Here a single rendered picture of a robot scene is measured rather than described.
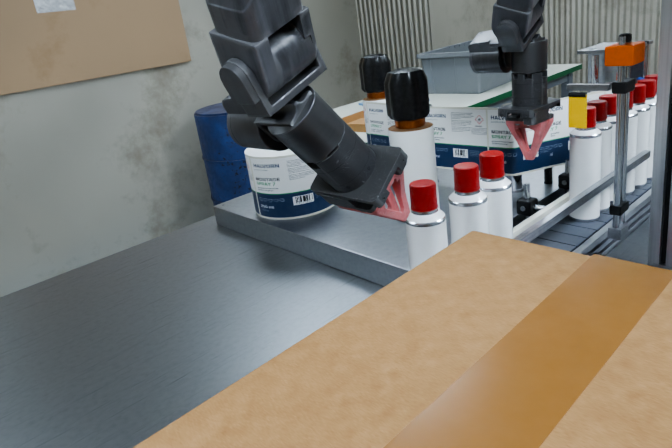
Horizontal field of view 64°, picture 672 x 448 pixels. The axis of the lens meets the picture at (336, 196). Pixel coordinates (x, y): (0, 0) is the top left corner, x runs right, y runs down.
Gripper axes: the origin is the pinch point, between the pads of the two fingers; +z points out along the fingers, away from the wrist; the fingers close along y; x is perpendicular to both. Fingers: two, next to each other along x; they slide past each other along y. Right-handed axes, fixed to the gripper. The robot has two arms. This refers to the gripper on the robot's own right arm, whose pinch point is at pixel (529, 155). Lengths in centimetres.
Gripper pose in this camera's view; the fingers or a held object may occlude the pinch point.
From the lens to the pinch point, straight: 101.9
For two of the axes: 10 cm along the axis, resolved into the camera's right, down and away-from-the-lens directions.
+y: -7.2, 3.0, -6.2
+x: 6.8, 1.5, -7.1
